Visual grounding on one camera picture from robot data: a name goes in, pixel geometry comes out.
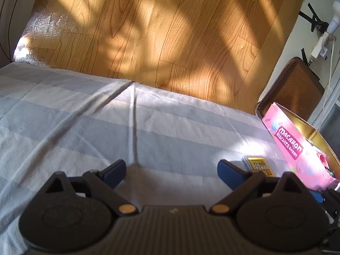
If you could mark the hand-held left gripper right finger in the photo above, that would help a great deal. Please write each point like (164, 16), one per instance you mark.
(229, 174)

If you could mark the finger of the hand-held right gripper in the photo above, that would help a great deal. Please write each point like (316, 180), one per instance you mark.
(317, 195)

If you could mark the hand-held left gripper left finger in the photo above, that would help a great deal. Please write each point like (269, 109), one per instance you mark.
(115, 172)

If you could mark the pink fluffy towel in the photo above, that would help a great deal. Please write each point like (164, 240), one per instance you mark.
(323, 159)

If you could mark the pink tin box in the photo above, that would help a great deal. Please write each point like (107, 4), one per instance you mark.
(289, 148)

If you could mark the yellow packet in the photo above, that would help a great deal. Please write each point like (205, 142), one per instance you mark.
(259, 164)

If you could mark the grey striped bedsheet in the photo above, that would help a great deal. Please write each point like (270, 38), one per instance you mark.
(79, 117)

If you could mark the brown woven board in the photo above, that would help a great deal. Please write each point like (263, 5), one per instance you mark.
(292, 85)

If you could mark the black tape strip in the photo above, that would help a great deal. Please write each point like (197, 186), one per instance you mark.
(305, 55)
(313, 8)

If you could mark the white power strip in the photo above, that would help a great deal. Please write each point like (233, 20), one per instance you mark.
(320, 46)

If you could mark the wood pattern vinyl sheet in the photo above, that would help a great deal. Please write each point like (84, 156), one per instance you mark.
(159, 26)

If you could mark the crossed black tape strips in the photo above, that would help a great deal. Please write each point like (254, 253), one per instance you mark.
(314, 22)

